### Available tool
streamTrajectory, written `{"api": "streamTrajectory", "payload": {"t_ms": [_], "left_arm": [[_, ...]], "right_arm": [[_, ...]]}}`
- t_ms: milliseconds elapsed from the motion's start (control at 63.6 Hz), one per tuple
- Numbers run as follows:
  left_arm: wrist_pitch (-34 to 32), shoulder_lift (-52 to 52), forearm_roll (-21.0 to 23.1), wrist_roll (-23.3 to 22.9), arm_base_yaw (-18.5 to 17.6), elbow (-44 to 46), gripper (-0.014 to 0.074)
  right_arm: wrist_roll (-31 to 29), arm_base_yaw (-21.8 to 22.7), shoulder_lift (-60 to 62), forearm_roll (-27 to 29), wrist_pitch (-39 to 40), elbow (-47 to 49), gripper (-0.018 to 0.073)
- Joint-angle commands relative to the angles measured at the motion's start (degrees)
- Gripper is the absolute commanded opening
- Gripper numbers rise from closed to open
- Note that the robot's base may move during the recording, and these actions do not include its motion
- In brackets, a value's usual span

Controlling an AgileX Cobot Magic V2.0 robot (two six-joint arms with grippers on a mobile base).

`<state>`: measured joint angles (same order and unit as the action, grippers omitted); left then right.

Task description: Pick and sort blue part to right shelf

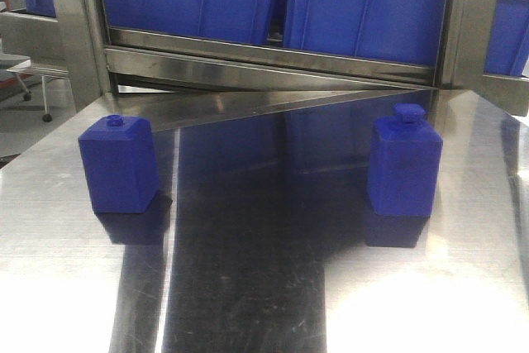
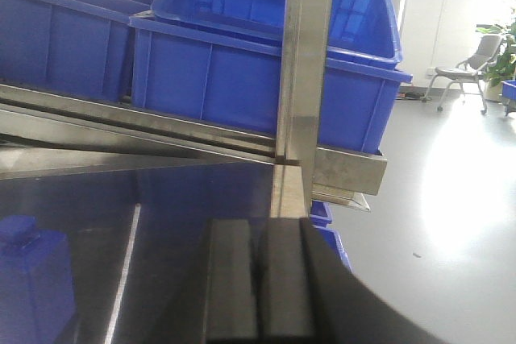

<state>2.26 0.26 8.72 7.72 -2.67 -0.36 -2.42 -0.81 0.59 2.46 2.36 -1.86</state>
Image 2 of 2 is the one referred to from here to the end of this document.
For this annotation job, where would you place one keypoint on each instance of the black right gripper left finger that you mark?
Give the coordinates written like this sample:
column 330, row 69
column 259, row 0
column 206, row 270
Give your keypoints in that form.
column 231, row 302

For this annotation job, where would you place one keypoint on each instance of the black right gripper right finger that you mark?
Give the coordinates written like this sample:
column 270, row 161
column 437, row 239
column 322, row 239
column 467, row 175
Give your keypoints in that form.
column 307, row 295

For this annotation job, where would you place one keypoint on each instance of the blue rectangular plastic part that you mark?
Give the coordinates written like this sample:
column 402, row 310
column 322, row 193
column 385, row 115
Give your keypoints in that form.
column 37, row 297

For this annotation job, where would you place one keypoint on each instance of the blue bin lower shelf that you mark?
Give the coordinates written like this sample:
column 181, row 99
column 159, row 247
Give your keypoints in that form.
column 321, row 217

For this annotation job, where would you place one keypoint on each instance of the blue plastic bin right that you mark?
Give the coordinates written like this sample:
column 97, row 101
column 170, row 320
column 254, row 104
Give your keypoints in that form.
column 234, row 82

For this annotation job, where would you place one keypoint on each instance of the grey office chair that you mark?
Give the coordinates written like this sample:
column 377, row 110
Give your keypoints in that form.
column 468, row 73

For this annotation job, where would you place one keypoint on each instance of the blue bin far right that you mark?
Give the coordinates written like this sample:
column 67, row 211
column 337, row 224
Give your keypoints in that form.
column 508, row 90

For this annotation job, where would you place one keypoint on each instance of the green potted plant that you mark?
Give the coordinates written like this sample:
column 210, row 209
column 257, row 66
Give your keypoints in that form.
column 503, row 66

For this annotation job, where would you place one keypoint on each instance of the blue plastic bin stacked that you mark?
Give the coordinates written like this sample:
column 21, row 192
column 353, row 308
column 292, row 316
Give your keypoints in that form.
column 360, row 31

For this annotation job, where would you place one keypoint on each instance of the blue plastic bin left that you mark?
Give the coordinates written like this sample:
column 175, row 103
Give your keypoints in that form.
column 82, row 48

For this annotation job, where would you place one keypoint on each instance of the stainless steel shelf frame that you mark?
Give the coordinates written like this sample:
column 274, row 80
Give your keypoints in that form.
column 302, row 170

